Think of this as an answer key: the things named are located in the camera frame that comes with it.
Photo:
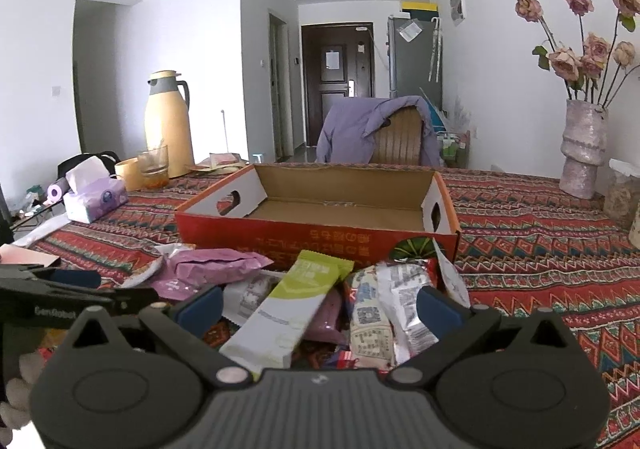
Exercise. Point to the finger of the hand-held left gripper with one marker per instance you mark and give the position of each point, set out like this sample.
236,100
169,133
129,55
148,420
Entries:
75,279
135,301

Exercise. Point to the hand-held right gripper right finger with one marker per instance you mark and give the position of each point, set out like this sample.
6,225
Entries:
437,314

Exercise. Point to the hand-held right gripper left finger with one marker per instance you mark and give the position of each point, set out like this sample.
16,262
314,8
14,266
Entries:
200,311

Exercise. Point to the white grey printed snack packet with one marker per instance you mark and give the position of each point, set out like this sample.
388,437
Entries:
452,279

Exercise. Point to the silver printed snack packet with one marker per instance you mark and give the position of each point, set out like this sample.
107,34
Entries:
400,294

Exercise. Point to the pink white printed snack packet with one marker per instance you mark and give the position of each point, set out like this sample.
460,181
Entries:
370,324

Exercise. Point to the orange cardboard box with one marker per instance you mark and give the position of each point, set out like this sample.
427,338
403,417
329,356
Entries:
225,239

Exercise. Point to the long green snack packet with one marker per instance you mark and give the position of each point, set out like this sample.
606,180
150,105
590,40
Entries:
285,309

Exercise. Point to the small silver snack packet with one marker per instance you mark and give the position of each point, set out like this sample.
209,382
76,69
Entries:
142,274

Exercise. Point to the pink paper sheet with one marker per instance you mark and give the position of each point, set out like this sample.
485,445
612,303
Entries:
25,256

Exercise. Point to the white paper sheet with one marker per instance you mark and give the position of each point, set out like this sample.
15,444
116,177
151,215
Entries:
42,231

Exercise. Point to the clear plastic wrapper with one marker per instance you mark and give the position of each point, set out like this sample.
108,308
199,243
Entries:
175,250

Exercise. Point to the purple tissue pack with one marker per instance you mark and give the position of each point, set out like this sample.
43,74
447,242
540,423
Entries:
95,201

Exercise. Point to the small purple roll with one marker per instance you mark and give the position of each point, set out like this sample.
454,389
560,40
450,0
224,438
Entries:
55,192

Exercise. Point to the red snack packet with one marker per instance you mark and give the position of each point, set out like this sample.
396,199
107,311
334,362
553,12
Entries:
345,359

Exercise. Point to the yellow mug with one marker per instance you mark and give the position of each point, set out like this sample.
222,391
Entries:
126,176

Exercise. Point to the black bag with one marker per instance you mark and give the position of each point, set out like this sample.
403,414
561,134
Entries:
75,163

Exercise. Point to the clear glass cup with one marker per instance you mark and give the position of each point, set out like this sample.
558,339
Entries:
152,169

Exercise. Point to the flat pink packet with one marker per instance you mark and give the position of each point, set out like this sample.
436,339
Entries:
225,159

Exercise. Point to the floor rack with bottles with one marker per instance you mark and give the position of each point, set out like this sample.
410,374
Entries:
450,146

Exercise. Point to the yellow thermos jug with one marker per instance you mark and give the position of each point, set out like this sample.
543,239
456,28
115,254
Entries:
167,129

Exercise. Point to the wooden chair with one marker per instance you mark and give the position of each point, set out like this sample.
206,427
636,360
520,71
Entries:
397,139

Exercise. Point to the thin white pole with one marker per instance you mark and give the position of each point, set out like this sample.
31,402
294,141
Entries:
224,129

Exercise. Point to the chair with purple jacket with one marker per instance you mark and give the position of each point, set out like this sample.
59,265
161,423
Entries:
350,129

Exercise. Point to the pink textured vase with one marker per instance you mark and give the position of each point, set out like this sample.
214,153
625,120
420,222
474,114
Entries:
582,154

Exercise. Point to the clear plastic jar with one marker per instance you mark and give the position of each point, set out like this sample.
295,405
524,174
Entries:
622,199

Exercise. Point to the grey interior door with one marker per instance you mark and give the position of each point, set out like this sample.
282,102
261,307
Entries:
278,94

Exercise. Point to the dark brown door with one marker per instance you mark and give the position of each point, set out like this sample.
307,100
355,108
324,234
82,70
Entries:
340,99

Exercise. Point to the grey refrigerator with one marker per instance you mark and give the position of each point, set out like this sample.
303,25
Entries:
410,69

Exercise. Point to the white umbrella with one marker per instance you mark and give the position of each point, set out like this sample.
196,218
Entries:
439,49

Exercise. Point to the paper notice on door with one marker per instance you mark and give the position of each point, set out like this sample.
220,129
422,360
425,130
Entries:
332,60

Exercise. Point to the dried pink rose bouquet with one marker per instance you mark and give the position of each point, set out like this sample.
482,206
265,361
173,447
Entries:
565,61

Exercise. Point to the paper sheet on refrigerator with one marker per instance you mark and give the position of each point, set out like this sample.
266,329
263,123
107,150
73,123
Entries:
411,31

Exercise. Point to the yellow and black box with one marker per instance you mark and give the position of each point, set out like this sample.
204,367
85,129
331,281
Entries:
419,9

